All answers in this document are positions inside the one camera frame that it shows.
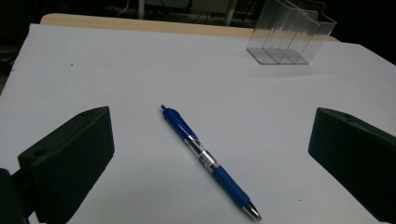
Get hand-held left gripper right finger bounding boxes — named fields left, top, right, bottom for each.
left=307, top=106, right=396, bottom=224

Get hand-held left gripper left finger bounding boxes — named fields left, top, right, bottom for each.
left=18, top=105, right=116, bottom=224

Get blue retractable pen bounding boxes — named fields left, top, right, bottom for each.
left=160, top=104, right=262, bottom=222

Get clear acrylic pen holder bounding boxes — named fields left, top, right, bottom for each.
left=246, top=0, right=338, bottom=65

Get white board sheet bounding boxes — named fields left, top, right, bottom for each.
left=0, top=23, right=396, bottom=224

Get white-legged desk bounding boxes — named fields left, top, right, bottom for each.
left=136, top=0, right=241, bottom=27

